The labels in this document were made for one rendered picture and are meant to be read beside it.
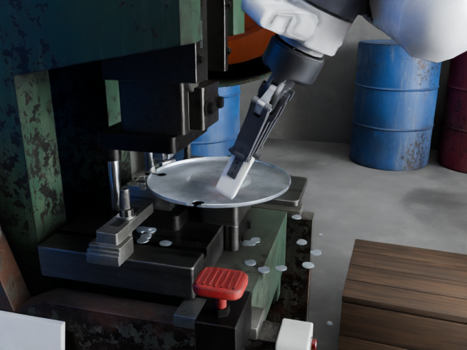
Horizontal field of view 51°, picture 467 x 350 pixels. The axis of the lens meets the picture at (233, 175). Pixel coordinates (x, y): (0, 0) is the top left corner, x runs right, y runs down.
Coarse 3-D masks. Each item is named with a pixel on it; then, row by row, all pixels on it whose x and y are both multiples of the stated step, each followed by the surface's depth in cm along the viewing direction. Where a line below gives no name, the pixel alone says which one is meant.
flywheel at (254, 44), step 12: (252, 24) 124; (228, 36) 125; (240, 36) 123; (252, 36) 121; (264, 36) 120; (240, 48) 123; (252, 48) 122; (264, 48) 121; (228, 60) 125; (240, 60) 124
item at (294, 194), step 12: (300, 180) 100; (288, 192) 93; (300, 192) 93; (276, 204) 90; (288, 204) 90; (204, 216) 97; (216, 216) 97; (228, 216) 96; (240, 216) 98; (228, 228) 97; (240, 228) 99; (228, 240) 98; (240, 240) 99
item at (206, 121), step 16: (128, 96) 91; (144, 96) 90; (160, 96) 89; (176, 96) 88; (192, 96) 90; (208, 96) 92; (128, 112) 92; (144, 112) 91; (160, 112) 90; (176, 112) 89; (192, 112) 91; (208, 112) 91; (128, 128) 93; (144, 128) 92; (160, 128) 91; (176, 128) 90; (192, 128) 92
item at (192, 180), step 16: (192, 160) 111; (208, 160) 112; (224, 160) 112; (256, 160) 110; (160, 176) 101; (176, 176) 101; (192, 176) 99; (208, 176) 99; (256, 176) 101; (272, 176) 101; (288, 176) 100; (160, 192) 93; (176, 192) 93; (192, 192) 93; (208, 192) 93; (240, 192) 93; (256, 192) 93; (272, 192) 93
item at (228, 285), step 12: (204, 276) 68; (216, 276) 68; (228, 276) 68; (240, 276) 68; (192, 288) 67; (204, 288) 65; (216, 288) 65; (228, 288) 65; (240, 288) 65; (216, 300) 68; (228, 300) 65
